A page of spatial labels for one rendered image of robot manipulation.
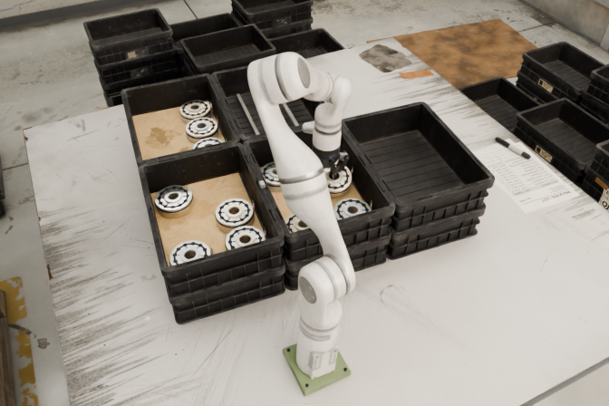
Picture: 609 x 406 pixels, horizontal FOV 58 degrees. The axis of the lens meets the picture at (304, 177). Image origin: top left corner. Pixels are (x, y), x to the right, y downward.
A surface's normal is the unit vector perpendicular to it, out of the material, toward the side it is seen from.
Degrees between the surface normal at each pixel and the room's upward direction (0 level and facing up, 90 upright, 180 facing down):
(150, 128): 0
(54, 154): 0
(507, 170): 0
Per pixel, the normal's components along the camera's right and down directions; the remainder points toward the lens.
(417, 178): 0.00, -0.74
